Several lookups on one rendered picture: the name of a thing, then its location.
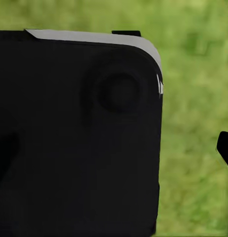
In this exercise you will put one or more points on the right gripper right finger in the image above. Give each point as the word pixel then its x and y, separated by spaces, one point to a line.
pixel 222 145

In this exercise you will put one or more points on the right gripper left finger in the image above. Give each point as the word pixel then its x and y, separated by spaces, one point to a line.
pixel 9 149

